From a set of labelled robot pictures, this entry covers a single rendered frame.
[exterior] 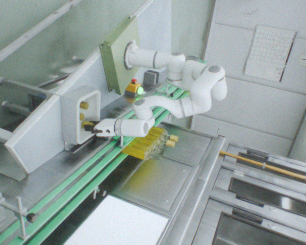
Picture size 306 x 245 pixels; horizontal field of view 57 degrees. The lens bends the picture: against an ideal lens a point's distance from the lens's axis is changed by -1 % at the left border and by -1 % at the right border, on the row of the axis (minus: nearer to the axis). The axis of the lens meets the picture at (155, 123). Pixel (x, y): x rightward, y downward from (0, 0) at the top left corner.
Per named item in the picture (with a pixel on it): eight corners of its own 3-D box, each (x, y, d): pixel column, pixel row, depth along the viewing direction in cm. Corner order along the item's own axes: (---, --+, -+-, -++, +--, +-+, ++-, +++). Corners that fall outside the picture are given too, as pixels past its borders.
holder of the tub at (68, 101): (62, 149, 132) (76, 155, 130) (60, 95, 120) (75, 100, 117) (84, 135, 146) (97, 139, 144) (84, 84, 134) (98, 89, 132)
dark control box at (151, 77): (143, 82, 201) (153, 85, 198) (144, 72, 197) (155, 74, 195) (147, 79, 208) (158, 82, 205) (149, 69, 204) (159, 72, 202)
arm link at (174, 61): (159, 47, 151) (188, 51, 147) (158, 70, 159) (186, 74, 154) (153, 52, 144) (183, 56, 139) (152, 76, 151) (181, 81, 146)
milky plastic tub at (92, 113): (62, 141, 129) (78, 146, 127) (60, 95, 119) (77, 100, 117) (84, 126, 144) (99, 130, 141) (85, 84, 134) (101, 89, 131)
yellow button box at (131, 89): (124, 94, 178) (135, 96, 176) (125, 82, 174) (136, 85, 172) (129, 91, 184) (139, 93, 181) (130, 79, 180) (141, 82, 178)
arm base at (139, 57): (122, 46, 145) (150, 50, 140) (132, 34, 153) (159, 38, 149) (126, 71, 156) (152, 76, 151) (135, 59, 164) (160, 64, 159)
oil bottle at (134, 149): (112, 149, 153) (148, 162, 147) (113, 141, 150) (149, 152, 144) (118, 145, 158) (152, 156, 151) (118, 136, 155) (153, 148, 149)
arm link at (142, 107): (183, 109, 131) (139, 120, 133) (177, 86, 123) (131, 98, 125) (185, 120, 124) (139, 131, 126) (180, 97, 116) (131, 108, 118)
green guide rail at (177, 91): (112, 139, 148) (126, 143, 145) (112, 137, 147) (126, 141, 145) (198, 67, 295) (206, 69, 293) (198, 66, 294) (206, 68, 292)
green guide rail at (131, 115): (113, 126, 144) (127, 130, 142) (113, 124, 144) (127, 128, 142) (200, 60, 292) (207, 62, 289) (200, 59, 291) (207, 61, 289)
